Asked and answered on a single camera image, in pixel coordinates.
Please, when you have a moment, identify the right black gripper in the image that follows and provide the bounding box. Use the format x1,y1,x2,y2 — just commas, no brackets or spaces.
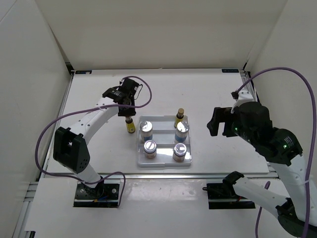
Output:
207,108,258,146

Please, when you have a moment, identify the yellow small bottle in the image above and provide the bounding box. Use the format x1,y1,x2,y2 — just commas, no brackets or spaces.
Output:
125,117,136,133
174,108,184,128

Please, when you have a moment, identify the silver-lid shaker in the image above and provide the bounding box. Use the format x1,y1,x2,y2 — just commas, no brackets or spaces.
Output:
175,121,190,143
140,120,153,142

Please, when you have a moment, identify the white-lid sauce jar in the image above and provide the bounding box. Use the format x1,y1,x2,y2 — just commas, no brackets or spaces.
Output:
173,143,187,162
144,140,157,159

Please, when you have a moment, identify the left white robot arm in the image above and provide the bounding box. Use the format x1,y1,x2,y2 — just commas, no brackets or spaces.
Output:
53,78,141,198

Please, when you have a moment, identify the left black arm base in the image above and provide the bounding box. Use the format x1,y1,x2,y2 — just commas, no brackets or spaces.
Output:
73,179,126,208

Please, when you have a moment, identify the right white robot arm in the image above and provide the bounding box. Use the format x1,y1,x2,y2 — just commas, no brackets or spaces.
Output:
207,102,317,238

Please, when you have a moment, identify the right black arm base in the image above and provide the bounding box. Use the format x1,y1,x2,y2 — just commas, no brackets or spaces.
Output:
202,171,255,210

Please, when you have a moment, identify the white tiered plastic tray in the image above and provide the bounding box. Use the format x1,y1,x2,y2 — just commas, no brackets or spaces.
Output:
136,116,192,169

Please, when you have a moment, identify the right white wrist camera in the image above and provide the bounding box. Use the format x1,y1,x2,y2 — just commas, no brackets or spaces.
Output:
231,90,255,114

